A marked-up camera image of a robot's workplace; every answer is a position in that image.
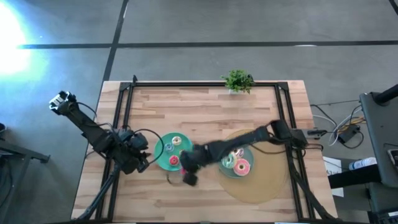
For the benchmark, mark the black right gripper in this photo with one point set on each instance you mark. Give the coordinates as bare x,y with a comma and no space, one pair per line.
196,157

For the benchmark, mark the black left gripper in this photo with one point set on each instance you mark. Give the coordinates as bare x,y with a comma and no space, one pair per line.
130,161

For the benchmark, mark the small blue iced donut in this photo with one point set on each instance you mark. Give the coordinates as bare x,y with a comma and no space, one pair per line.
167,147

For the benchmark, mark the small orange iced donut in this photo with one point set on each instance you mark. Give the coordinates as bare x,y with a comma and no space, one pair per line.
174,140

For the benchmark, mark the large teal iced donut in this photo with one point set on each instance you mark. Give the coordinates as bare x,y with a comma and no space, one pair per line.
226,162

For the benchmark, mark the large pink iced donut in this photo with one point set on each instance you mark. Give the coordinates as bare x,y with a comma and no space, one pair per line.
245,169

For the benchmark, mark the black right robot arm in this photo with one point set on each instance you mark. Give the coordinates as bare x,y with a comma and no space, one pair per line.
236,144

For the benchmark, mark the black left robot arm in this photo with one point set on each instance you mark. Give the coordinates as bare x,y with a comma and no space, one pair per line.
87,127

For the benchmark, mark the teal green round plate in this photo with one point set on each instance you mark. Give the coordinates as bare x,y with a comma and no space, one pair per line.
161,161

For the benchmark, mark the grey-green round plate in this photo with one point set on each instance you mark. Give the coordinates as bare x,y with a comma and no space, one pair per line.
225,172

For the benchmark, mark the large white chocolate-drizzled donut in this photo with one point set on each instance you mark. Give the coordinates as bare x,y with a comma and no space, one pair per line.
240,153

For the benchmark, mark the round woven tan placemat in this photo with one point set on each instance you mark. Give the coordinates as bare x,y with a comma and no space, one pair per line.
267,180

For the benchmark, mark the small green potted plant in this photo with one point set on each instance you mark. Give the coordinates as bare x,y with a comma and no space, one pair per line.
237,81

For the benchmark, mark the black metal stand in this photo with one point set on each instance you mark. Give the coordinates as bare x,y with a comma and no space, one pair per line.
18,152

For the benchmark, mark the white paper sheet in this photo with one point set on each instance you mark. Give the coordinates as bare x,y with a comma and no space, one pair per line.
331,169

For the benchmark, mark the black power adapter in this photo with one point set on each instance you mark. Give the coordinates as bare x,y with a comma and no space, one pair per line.
348,133

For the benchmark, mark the black shelf bar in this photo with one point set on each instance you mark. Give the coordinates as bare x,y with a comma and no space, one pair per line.
354,177

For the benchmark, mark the white bottle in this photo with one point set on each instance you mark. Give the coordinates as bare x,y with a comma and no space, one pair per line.
362,163

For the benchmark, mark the grey equipment cart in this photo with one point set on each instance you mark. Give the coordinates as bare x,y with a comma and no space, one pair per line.
382,140

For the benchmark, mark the black aluminium table frame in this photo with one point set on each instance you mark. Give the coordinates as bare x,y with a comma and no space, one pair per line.
202,84

